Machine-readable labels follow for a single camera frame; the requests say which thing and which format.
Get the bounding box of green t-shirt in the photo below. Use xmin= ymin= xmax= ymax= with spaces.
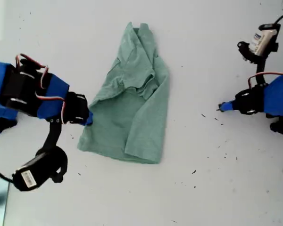
xmin=76 ymin=22 xmax=170 ymax=165

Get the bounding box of red white servo wire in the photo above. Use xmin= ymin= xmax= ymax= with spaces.
xmin=15 ymin=53 xmax=68 ymax=124
xmin=247 ymin=60 xmax=283 ymax=89

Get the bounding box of black camera stalk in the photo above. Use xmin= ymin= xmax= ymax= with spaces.
xmin=256 ymin=57 xmax=270 ymax=87
xmin=43 ymin=117 xmax=63 ymax=151

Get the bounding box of white and black camera box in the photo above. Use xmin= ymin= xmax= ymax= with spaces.
xmin=237 ymin=23 xmax=281 ymax=64

